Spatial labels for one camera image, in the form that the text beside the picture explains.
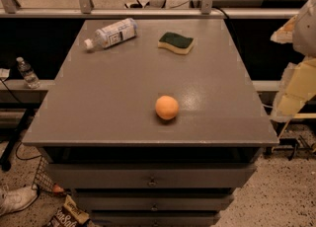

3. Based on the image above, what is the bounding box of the grey drawer cabinet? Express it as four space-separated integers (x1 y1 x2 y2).
24 20 277 227

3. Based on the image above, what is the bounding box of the snack bag on floor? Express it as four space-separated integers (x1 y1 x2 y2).
42 195 90 227

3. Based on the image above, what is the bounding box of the top drawer knob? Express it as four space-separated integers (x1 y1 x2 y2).
147 179 157 188

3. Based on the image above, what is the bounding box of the green yellow sponge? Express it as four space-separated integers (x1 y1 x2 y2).
158 32 195 55

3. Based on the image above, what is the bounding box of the yellow metal stand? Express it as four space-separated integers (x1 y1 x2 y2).
264 113 316 161

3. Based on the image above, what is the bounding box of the grey metal rail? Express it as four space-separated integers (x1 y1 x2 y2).
0 8 299 19

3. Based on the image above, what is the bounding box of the orange fruit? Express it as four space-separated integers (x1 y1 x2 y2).
155 96 179 120

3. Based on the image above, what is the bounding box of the black cable on floor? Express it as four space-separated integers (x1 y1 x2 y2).
14 141 42 162

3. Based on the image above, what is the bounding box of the lying plastic bottle white label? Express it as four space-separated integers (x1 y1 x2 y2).
84 18 137 50

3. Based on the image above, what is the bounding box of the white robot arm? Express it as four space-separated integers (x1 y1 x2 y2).
271 0 316 122

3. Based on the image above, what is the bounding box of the wire mesh basket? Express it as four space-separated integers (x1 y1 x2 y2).
34 157 54 192

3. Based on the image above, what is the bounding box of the standing clear water bottle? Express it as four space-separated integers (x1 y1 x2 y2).
17 57 40 89

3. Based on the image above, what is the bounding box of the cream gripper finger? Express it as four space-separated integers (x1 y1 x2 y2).
271 16 297 44
270 56 316 122

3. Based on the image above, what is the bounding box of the drawer knob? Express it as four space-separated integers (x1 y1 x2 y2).
147 179 157 188
150 204 158 212

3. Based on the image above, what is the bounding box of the white sneaker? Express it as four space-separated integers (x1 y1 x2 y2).
0 186 38 216

